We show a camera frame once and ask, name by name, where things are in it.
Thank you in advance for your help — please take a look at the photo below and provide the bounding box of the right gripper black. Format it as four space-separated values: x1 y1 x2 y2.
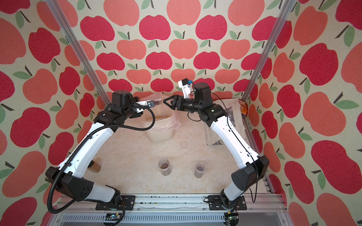
165 95 202 115

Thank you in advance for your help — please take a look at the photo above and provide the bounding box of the right clear jar of rosebuds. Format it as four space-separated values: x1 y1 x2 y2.
194 163 206 179

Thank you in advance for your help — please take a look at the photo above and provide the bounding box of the left aluminium corner post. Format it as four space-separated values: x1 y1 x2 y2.
45 0 111 105

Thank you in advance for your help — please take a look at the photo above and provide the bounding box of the orange snack packet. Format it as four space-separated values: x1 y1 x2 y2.
238 99 248 116

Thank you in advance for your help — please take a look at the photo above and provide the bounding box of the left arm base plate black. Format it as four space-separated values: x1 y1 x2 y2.
95 195 136 211

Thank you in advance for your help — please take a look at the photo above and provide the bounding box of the clear jar lid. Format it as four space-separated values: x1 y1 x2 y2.
180 141 189 150

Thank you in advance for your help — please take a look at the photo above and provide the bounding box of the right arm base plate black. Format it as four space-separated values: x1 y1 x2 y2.
203 195 247 211

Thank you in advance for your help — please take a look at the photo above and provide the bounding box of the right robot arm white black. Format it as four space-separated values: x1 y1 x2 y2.
163 79 270 210

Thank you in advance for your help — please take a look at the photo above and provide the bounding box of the pink plastic bin liner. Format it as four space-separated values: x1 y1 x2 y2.
140 92 181 132

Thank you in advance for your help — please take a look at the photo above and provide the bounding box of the white Monet tote bag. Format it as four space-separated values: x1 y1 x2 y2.
204 97 247 147

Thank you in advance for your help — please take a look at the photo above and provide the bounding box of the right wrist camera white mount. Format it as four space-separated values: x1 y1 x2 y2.
178 78 194 98

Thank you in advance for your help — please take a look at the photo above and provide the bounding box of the left clear jar of rosebuds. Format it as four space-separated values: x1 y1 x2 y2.
158 159 172 176

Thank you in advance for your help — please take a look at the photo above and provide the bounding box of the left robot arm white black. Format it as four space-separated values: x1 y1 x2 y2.
46 90 155 214

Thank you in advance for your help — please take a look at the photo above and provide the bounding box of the right aluminium corner post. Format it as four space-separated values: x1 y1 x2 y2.
242 0 297 102

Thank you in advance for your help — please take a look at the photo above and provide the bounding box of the brown jar black lid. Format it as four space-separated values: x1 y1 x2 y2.
87 160 101 173

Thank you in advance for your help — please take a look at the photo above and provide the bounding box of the aluminium corner post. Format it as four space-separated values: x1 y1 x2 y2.
242 0 297 102
45 0 111 105

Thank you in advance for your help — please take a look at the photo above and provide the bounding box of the cream trash bin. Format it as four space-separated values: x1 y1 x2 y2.
146 105 175 143

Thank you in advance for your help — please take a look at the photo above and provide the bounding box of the tall clear jar of rosebuds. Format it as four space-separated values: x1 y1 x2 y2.
147 98 163 108

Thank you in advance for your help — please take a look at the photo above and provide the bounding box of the aluminium front rail frame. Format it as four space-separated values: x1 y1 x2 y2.
44 194 293 226

